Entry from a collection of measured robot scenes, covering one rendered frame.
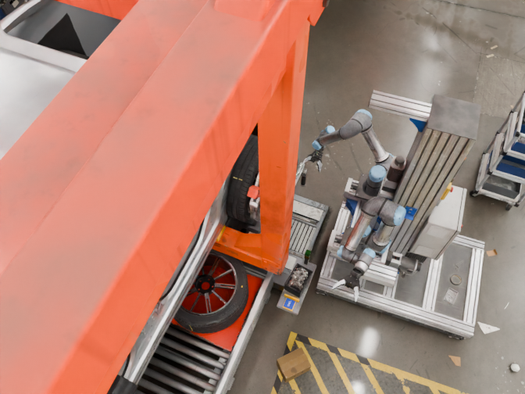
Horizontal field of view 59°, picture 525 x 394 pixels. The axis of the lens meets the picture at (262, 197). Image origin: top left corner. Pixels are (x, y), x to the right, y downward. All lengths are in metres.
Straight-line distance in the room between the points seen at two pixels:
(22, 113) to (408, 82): 4.17
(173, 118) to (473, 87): 5.49
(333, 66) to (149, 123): 5.24
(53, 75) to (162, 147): 2.54
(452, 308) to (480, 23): 3.87
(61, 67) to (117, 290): 2.69
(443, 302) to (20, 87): 3.38
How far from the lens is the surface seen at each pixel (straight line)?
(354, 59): 5.83
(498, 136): 4.87
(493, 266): 4.66
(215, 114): 0.51
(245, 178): 3.30
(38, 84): 2.98
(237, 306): 3.56
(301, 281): 3.57
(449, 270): 4.25
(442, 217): 3.23
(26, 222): 0.85
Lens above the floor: 3.89
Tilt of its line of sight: 59 degrees down
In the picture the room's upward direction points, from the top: 1 degrees counter-clockwise
